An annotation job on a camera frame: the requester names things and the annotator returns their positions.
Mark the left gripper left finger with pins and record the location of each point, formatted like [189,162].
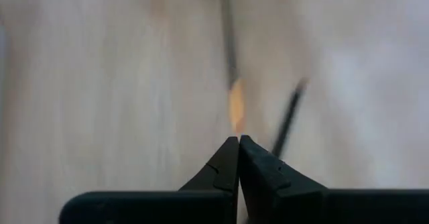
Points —
[151,207]

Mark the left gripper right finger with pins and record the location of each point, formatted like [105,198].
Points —
[318,207]

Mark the black paintbrush gold ferrule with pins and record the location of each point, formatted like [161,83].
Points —
[236,106]

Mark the thin black paintbrush silver ferrule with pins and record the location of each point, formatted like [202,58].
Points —
[288,116]

